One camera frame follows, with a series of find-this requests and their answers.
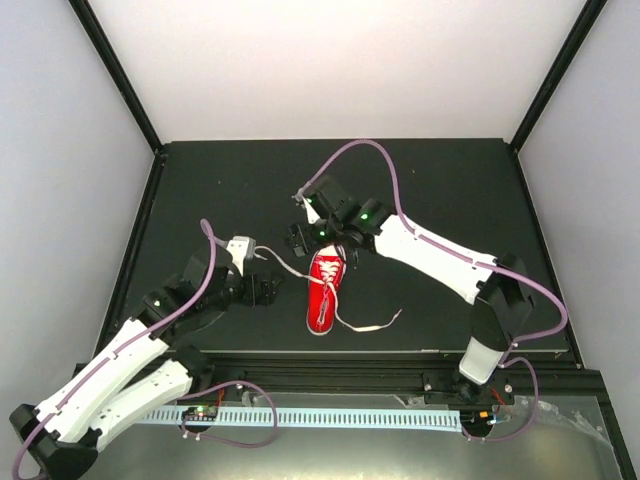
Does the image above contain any red canvas sneaker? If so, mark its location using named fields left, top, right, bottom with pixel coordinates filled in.
left=306, top=244, right=347, bottom=336

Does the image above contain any white shoelace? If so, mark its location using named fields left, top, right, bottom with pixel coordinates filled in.
left=255, top=244, right=402, bottom=336

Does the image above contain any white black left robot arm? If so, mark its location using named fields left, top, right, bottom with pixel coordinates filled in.
left=9, top=234, right=281, bottom=479

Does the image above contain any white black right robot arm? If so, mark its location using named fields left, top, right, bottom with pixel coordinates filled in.
left=285, top=176, right=534, bottom=404

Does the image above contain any left controller circuit board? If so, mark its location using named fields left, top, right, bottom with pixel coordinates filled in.
left=182, top=405, right=218, bottom=421

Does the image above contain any controller circuit board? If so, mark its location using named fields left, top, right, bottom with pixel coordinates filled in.
left=464, top=410, right=509, bottom=425
left=182, top=405, right=218, bottom=421

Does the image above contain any right controller circuit board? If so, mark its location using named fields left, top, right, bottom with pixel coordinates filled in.
left=464, top=410, right=509, bottom=425

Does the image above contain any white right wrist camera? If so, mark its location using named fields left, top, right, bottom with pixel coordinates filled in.
left=294, top=190, right=321, bottom=225

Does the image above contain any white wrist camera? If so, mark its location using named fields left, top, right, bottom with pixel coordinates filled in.
left=294, top=190, right=321, bottom=225
left=225, top=235, right=256, bottom=277

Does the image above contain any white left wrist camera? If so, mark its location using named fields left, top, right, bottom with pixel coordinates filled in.
left=225, top=235, right=256, bottom=277

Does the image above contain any white slotted cable duct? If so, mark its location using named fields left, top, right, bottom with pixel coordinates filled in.
left=142, top=404, right=462, bottom=432

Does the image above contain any black frame rail left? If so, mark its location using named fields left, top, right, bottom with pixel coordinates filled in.
left=37, top=149, right=169, bottom=480

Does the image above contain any black frame rail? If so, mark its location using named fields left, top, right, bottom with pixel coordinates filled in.
left=37, top=149, right=169, bottom=480
left=507, top=144, right=640, bottom=480

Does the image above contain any black front mounting rail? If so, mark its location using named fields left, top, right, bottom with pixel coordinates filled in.
left=190, top=352, right=609, bottom=402

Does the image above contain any black aluminium frame post right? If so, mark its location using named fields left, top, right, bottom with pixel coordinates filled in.
left=509, top=0, right=608, bottom=153

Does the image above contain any black aluminium frame post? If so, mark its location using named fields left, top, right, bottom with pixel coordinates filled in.
left=68, top=0, right=163, bottom=154
left=509, top=0, right=608, bottom=153

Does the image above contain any black aluminium frame post left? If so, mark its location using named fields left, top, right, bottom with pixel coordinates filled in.
left=68, top=0, right=163, bottom=154

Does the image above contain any black frame rail right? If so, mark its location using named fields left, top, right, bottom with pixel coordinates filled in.
left=507, top=144, right=640, bottom=480

